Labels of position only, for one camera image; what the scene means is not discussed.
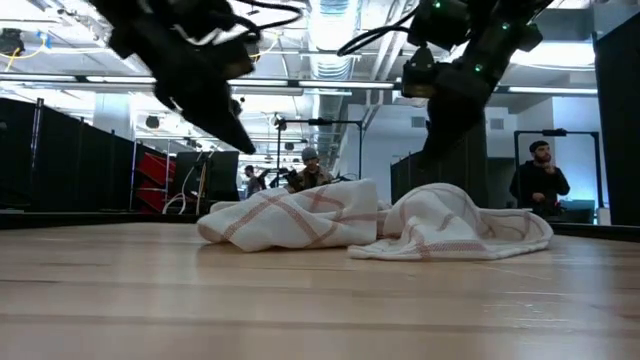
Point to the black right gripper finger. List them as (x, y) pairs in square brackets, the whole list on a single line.
[(450, 132)]

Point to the short black partition curtain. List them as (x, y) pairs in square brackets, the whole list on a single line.
[(475, 175)]

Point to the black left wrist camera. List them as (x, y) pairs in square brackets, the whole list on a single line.
[(240, 57)]

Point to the long black partition curtain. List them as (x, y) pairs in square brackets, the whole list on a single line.
[(60, 160)]

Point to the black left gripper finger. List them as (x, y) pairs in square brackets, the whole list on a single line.
[(220, 122)]

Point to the black camera gantry frame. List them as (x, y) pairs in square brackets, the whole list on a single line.
[(320, 121), (555, 132)]

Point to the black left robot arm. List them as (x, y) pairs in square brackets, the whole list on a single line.
[(115, 20)]

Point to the silver round ventilation duct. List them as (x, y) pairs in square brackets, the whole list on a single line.
[(332, 30)]

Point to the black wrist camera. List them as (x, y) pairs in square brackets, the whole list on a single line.
[(419, 75), (240, 57)]

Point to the long ceiling light strip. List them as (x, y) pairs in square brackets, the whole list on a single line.
[(340, 85)]

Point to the red storage rack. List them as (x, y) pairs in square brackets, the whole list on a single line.
[(155, 170)]

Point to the white towel with red grid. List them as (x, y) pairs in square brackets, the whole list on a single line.
[(300, 220)]

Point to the black background robot arm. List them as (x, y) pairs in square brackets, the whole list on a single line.
[(277, 177)]

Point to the person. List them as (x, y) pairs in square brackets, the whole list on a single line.
[(537, 185), (311, 175), (252, 185)]

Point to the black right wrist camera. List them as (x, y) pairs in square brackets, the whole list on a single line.
[(419, 75)]

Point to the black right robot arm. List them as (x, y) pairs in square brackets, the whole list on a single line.
[(450, 25)]

